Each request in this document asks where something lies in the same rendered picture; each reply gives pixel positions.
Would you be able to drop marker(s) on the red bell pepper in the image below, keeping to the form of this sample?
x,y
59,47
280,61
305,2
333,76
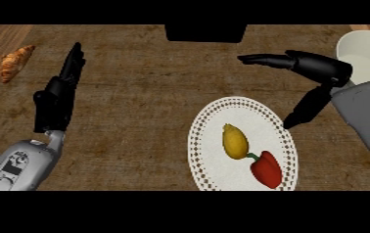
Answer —
x,y
265,170

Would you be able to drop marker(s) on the white round lace placemat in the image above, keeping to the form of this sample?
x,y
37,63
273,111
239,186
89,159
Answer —
x,y
226,171

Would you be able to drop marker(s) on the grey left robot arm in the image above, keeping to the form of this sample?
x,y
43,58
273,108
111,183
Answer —
x,y
28,164

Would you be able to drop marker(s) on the black box appliance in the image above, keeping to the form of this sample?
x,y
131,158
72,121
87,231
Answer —
x,y
206,33

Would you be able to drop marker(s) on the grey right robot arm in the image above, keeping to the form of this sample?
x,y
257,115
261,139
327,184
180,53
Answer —
x,y
355,106

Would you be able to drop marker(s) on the yellow lemon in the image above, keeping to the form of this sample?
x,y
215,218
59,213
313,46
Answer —
x,y
234,142

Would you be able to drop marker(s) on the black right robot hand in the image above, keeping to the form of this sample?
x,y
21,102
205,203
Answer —
x,y
317,68

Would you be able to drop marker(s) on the white bowl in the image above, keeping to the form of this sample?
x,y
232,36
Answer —
x,y
355,55

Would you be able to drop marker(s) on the golden brown croissant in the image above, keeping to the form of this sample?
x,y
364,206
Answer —
x,y
15,64

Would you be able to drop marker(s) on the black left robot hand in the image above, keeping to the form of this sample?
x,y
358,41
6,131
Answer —
x,y
56,96

